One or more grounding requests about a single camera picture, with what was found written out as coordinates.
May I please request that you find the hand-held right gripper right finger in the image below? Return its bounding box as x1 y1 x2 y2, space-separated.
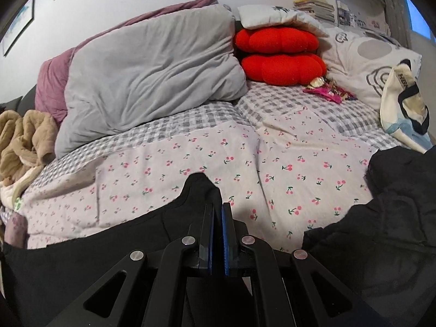
221 202 385 327

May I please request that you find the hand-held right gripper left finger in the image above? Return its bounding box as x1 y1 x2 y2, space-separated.
44 202 215 327

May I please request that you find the black long coat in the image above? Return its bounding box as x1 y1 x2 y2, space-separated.
0 173 305 327

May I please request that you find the cherry print bed sheet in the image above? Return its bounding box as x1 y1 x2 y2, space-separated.
0 80 409 251

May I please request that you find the black quilted jacket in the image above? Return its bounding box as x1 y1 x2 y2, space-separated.
301 146 436 317

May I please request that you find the grey duvet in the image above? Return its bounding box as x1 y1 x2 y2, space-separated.
54 5 249 159

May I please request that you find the pink snack packet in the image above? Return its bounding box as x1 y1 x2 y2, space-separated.
303 77 356 104

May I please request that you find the red flower cushion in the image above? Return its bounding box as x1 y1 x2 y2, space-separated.
234 27 320 56
240 53 327 87

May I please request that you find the pink floral folded blanket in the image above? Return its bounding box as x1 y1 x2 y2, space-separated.
0 208 28 250

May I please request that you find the white fleece garment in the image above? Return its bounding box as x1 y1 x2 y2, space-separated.
0 174 31 210

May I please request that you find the beige fleece robe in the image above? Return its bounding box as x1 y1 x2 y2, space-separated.
0 109 59 184

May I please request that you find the cream tote bag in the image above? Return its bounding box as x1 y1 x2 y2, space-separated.
380 58 433 154

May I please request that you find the white pillow with grey circles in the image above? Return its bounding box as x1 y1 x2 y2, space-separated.
320 27 423 111

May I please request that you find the mauve quilt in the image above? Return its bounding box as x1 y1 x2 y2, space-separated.
34 0 219 124

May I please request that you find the white leaf print pillow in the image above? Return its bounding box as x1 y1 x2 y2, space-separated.
237 4 329 38

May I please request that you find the stack of books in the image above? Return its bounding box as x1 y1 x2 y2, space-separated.
293 0 336 24

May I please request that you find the window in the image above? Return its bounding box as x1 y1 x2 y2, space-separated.
405 0 436 41

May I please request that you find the framed wall picture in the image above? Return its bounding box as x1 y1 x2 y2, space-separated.
2 0 36 57

